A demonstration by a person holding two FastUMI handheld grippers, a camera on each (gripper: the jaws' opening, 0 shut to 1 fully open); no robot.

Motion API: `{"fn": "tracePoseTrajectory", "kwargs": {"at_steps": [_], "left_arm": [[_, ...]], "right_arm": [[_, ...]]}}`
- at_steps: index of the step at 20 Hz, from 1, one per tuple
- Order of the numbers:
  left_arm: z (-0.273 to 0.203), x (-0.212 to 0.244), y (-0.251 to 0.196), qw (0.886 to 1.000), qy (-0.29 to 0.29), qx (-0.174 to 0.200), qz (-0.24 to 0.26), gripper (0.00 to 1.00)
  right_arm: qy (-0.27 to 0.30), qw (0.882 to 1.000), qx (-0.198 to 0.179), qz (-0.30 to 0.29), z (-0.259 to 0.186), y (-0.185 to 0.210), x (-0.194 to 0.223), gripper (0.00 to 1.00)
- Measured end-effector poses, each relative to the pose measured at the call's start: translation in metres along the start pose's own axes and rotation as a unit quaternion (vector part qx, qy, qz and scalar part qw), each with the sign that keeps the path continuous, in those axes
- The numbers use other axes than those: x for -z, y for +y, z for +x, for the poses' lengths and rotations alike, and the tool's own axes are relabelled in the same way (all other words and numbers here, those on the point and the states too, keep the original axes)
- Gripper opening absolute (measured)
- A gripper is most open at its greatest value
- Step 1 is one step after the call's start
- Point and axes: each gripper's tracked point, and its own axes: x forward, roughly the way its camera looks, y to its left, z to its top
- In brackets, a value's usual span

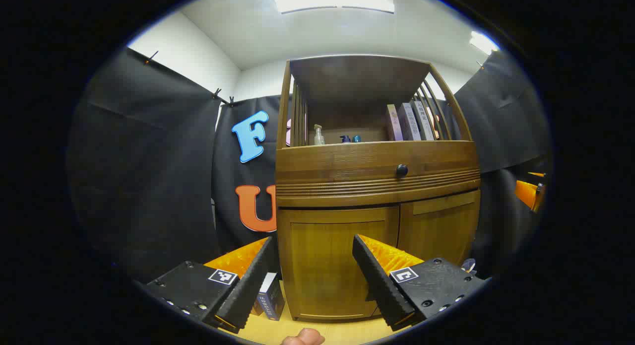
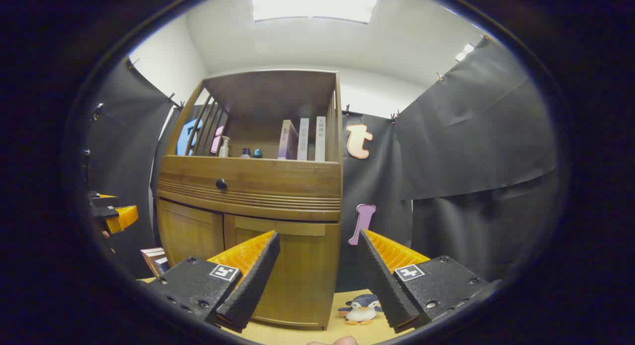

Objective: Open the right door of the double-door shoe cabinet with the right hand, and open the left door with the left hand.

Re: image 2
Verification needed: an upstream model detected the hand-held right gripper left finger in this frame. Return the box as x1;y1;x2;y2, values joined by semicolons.
146;230;281;333

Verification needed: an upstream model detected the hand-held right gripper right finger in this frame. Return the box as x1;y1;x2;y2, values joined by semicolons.
357;229;502;334

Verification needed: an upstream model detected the wooden shoe cabinet door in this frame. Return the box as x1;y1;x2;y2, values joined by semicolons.
223;214;342;331
157;199;226;267

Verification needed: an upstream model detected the wooden double-door shoe cabinet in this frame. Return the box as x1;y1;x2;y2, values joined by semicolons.
156;69;344;331

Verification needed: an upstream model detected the penguin plush toy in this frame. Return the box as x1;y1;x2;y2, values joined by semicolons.
338;294;384;326

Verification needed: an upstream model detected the red and white book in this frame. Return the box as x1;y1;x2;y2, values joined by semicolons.
140;247;167;277

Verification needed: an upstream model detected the thin white book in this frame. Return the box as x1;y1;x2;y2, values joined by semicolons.
298;118;310;161

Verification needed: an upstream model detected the white book with dark print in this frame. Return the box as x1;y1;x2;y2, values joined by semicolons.
316;117;327;162

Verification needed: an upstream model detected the large ceiling light panel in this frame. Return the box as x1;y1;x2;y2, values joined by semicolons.
252;0;378;24

